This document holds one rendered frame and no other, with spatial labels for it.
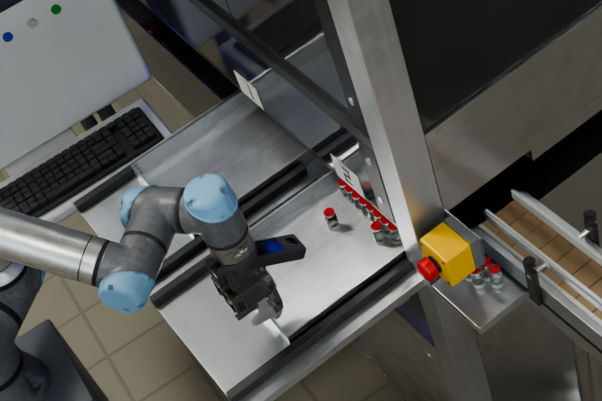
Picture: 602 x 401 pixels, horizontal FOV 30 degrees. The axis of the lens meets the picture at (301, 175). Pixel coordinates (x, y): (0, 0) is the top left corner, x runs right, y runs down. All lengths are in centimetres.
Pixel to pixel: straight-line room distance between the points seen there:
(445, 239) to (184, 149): 74
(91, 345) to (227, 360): 135
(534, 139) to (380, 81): 42
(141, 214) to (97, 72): 92
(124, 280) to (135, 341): 158
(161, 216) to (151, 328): 153
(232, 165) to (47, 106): 53
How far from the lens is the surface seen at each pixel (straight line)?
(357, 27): 158
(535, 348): 241
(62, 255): 174
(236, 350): 203
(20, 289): 217
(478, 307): 197
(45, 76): 261
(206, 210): 172
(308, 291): 205
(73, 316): 343
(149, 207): 178
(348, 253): 209
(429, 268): 186
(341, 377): 300
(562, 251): 195
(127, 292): 170
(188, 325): 209
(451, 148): 184
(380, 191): 191
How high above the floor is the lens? 248
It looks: 45 degrees down
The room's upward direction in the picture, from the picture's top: 21 degrees counter-clockwise
